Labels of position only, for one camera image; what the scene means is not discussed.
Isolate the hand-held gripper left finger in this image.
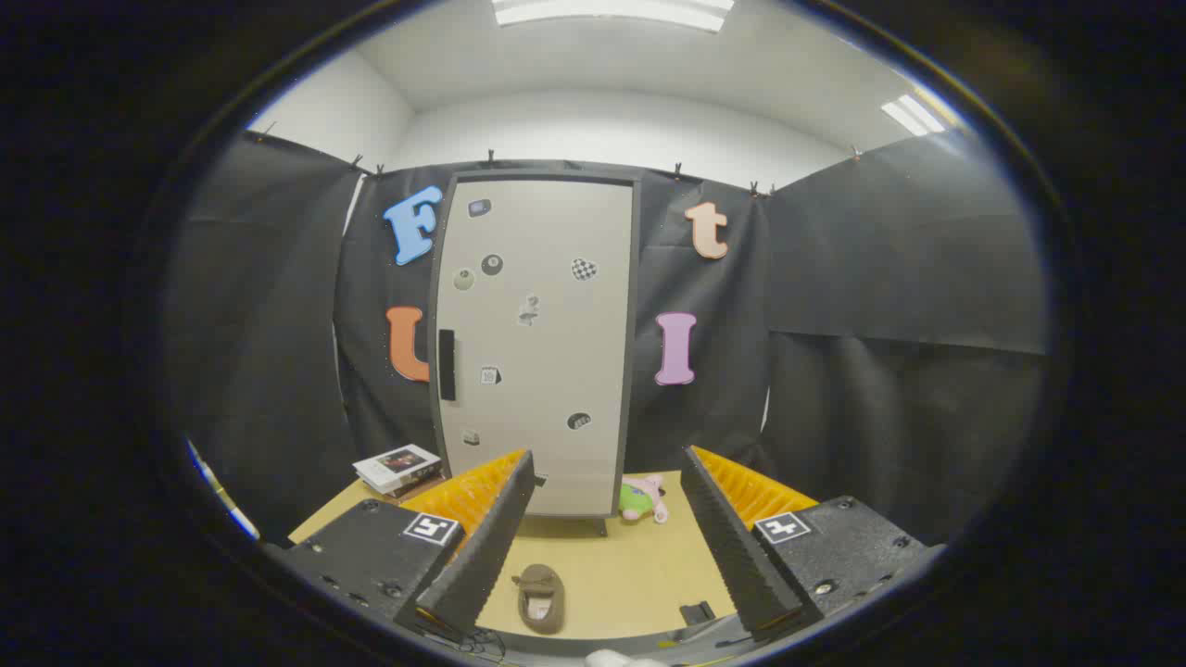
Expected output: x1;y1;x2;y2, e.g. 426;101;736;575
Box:
278;449;538;640

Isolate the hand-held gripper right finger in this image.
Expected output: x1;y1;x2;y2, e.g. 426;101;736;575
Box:
681;446;946;642

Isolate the brown slipper shoe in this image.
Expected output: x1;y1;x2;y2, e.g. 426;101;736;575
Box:
512;564;566;636

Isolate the grey shoe cabinet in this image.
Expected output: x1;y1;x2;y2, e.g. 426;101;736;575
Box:
428;169;642;536

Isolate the green pink plush toy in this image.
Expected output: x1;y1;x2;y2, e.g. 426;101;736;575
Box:
619;474;670;525

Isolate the white book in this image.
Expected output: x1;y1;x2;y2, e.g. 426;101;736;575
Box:
352;444;443;495

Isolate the black backdrop cloth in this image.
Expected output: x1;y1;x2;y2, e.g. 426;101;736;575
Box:
165;130;1053;547

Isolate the small ceiling light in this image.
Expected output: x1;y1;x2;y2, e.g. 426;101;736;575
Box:
880;93;948;138

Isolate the long ceiling light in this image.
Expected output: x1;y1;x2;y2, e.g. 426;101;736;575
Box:
491;0;735;33

